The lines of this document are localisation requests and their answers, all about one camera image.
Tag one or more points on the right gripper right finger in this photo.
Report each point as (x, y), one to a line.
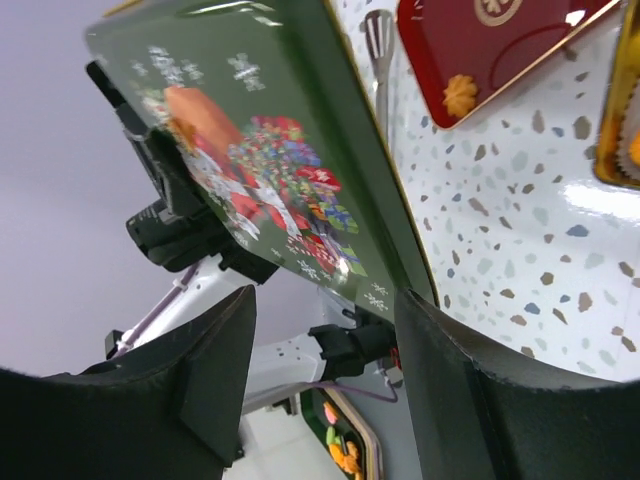
(481, 410)

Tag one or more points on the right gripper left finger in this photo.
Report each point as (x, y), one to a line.
(127, 423)

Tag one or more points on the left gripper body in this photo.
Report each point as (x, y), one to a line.
(178, 229)

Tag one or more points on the gold tin lid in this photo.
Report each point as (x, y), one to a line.
(258, 106)

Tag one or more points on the metal serving tongs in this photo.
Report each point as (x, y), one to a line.
(378, 27)

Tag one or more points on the gold cookie tin box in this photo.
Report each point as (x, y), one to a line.
(617, 151)

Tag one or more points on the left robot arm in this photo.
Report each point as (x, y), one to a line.
(226, 300)

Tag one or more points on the dark tray with sweets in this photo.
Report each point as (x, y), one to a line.
(349, 441)

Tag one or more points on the orange flower cookie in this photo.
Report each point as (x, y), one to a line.
(460, 95)

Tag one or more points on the red serving tray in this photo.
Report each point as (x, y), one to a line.
(495, 42)

